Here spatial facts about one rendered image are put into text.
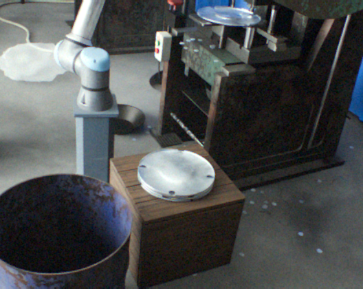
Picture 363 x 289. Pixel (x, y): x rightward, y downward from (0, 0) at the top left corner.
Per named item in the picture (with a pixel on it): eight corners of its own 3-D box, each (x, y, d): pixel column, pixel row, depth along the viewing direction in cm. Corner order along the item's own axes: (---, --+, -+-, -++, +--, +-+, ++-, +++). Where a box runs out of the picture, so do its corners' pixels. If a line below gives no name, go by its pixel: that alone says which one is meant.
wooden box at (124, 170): (138, 290, 171) (144, 221, 152) (108, 223, 199) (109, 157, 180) (230, 263, 187) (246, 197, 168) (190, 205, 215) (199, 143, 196)
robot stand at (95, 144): (75, 199, 210) (73, 114, 186) (74, 175, 225) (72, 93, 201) (115, 197, 214) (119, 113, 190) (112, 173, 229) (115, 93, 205)
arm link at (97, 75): (94, 91, 183) (95, 60, 176) (72, 80, 189) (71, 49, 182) (115, 82, 191) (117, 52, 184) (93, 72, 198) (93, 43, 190)
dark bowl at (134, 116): (102, 144, 250) (103, 133, 247) (86, 118, 272) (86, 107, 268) (152, 135, 264) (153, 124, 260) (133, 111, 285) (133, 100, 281)
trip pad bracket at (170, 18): (171, 51, 236) (175, 14, 226) (163, 44, 243) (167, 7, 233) (181, 50, 239) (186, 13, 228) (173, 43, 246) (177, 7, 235)
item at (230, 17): (273, 24, 205) (273, 22, 204) (218, 27, 192) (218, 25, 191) (237, 7, 226) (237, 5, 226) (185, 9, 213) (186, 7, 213)
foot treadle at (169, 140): (161, 155, 228) (161, 146, 225) (152, 144, 235) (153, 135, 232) (256, 136, 254) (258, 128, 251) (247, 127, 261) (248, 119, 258)
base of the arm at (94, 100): (77, 111, 187) (77, 90, 182) (76, 95, 200) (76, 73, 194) (114, 111, 191) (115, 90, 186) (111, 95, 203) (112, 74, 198)
